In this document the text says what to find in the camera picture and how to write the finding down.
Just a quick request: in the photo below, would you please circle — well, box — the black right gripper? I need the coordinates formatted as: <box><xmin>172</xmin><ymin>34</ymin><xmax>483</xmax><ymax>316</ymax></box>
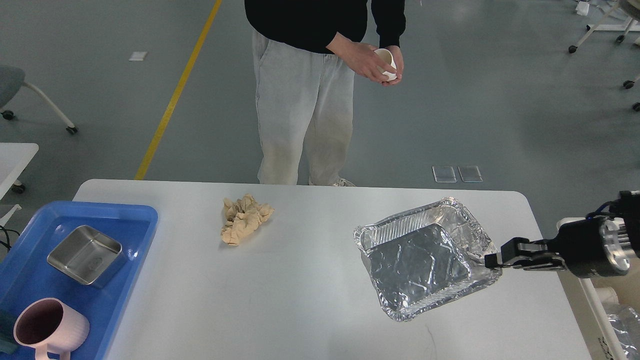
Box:
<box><xmin>484</xmin><ymin>216</ymin><xmax>638</xmax><ymax>279</ymax></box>

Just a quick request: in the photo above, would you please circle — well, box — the aluminium foil container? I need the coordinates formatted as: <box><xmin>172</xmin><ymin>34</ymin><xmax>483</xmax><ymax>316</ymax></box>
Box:
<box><xmin>354</xmin><ymin>197</ymin><xmax>503</xmax><ymax>322</ymax></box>

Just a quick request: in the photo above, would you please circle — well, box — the white paper cup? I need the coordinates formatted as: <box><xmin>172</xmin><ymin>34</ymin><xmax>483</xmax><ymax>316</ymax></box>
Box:
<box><xmin>374</xmin><ymin>48</ymin><xmax>397</xmax><ymax>82</ymax></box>

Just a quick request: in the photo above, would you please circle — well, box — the small stainless steel tray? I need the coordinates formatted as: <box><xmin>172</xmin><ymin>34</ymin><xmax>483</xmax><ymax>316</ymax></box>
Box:
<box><xmin>46</xmin><ymin>225</ymin><xmax>127</xmax><ymax>289</ymax></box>

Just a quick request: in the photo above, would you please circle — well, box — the pink mug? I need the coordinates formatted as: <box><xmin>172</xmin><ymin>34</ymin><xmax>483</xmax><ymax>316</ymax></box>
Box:
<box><xmin>13</xmin><ymin>297</ymin><xmax>90</xmax><ymax>360</ymax></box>

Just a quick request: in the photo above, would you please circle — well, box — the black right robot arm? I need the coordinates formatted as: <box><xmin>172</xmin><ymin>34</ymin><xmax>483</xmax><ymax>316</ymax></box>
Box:
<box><xmin>484</xmin><ymin>190</ymin><xmax>640</xmax><ymax>279</ymax></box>

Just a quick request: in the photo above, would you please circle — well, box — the person's left hand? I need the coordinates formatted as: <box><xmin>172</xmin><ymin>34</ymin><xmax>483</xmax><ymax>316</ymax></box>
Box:
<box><xmin>381</xmin><ymin>45</ymin><xmax>405</xmax><ymax>87</ymax></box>

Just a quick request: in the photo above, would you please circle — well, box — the person's right hand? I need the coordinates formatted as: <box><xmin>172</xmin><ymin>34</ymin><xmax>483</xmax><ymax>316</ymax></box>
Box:
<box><xmin>326</xmin><ymin>32</ymin><xmax>396</xmax><ymax>84</ymax></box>

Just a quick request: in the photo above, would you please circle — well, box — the beige plastic bin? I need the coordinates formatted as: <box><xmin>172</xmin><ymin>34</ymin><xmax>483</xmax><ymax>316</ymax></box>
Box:
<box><xmin>558</xmin><ymin>218</ymin><xmax>640</xmax><ymax>360</ymax></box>

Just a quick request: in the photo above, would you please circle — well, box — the right clear floor plate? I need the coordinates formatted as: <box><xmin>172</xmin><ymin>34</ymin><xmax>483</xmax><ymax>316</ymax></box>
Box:
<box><xmin>457</xmin><ymin>165</ymin><xmax>483</xmax><ymax>183</ymax></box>

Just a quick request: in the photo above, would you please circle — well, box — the clear floor plate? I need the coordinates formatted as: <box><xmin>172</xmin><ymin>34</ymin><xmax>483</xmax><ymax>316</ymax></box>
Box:
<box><xmin>432</xmin><ymin>166</ymin><xmax>457</xmax><ymax>183</ymax></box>
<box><xmin>457</xmin><ymin>165</ymin><xmax>483</xmax><ymax>183</ymax></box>

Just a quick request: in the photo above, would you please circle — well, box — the left clear floor plate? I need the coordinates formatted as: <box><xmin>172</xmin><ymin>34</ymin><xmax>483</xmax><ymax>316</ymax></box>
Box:
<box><xmin>432</xmin><ymin>166</ymin><xmax>457</xmax><ymax>183</ymax></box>

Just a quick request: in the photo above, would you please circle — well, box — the person in black top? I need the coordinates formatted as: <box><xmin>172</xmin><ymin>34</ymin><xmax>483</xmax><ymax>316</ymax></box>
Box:
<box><xmin>244</xmin><ymin>0</ymin><xmax>406</xmax><ymax>187</ymax></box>

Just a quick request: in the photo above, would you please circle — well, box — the blue plastic tray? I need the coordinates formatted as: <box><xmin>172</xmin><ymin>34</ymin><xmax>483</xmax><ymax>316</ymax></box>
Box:
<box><xmin>0</xmin><ymin>201</ymin><xmax>158</xmax><ymax>360</ymax></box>

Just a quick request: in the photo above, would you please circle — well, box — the white side table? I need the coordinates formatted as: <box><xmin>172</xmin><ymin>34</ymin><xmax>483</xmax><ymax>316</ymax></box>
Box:
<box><xmin>0</xmin><ymin>142</ymin><xmax>39</xmax><ymax>199</ymax></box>

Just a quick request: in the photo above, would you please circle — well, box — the teal sponge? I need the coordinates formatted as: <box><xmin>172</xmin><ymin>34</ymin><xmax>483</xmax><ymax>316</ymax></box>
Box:
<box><xmin>0</xmin><ymin>310</ymin><xmax>18</xmax><ymax>354</ymax></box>

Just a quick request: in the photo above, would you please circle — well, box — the grey office chair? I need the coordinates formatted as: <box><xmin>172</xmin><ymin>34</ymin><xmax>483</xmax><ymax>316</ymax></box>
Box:
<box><xmin>0</xmin><ymin>65</ymin><xmax>80</xmax><ymax>136</ymax></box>

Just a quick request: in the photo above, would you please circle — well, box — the white wheeled furniture frame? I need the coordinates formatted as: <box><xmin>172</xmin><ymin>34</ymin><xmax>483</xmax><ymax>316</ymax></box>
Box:
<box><xmin>567</xmin><ymin>0</ymin><xmax>640</xmax><ymax>54</ymax></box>

